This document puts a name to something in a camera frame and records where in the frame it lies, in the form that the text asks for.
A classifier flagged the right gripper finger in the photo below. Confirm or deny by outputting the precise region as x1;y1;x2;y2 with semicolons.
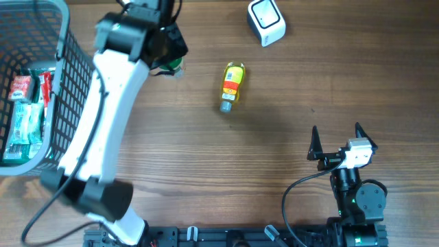
355;122;378;150
307;126;323;161

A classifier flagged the green lid spice jar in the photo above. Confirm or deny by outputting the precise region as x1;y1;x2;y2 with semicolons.
158;57;185;78

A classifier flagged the yellow liquid bottle grey cap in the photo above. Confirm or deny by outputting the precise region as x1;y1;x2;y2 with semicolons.
219;62;246;113

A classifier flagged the red slim stick packet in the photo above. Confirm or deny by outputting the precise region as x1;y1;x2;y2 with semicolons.
38;72;51;108

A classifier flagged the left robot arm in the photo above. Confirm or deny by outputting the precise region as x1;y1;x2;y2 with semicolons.
40;1;188;246

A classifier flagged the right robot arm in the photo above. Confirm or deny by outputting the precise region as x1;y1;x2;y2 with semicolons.
307;123;389;247

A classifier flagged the white barcode scanner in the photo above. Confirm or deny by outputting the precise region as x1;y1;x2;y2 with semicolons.
247;0;286;47

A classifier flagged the grey plastic mesh basket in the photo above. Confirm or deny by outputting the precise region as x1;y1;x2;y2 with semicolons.
1;1;94;176

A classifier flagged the green white snack pack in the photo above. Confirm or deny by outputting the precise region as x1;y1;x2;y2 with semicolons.
27;103;44;143
10;102;32;145

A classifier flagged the red juice carton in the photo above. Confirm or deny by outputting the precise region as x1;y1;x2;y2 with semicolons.
8;75;35;102

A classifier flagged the dark green box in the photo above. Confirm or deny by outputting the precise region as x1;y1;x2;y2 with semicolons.
3;143;41;163

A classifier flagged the right black camera cable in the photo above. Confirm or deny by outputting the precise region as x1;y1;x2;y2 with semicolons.
281;158;346;247

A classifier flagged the black camera cable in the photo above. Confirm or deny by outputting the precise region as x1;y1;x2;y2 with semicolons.
281;158;346;247
21;68;107;247

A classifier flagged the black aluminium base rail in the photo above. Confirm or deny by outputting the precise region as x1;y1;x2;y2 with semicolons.
83;224;389;247

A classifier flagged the left black camera cable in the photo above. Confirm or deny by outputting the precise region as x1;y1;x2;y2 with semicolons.
21;68;107;247

